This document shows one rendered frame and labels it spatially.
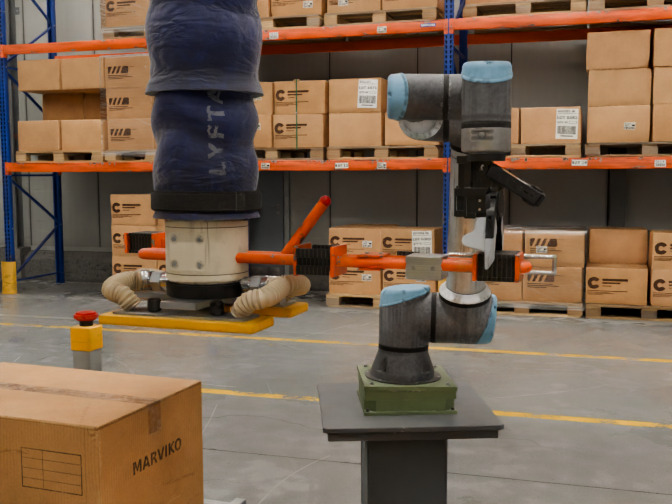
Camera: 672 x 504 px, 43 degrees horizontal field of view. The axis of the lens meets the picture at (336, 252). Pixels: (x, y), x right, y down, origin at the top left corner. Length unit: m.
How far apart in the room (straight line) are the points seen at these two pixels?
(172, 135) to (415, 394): 1.14
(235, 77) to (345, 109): 7.48
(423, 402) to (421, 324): 0.22
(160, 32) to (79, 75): 8.86
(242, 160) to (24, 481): 0.79
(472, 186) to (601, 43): 7.31
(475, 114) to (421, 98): 0.16
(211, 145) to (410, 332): 1.04
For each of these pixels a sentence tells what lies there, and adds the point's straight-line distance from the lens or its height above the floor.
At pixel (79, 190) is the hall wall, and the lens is 12.10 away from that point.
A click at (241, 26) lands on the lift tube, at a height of 1.72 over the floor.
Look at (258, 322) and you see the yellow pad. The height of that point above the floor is 1.16.
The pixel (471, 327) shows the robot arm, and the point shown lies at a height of 1.00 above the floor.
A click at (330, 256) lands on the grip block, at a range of 1.62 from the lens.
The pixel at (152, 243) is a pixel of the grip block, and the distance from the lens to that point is 2.09.
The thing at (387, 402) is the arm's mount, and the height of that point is 0.79.
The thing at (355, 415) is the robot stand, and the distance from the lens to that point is 2.46.
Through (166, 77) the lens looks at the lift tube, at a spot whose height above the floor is 1.62.
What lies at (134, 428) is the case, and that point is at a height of 0.91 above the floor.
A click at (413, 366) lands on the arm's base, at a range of 2.49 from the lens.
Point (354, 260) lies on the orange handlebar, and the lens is 1.61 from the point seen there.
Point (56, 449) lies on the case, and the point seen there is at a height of 0.89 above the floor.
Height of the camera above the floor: 1.44
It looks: 5 degrees down
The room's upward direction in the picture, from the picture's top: straight up
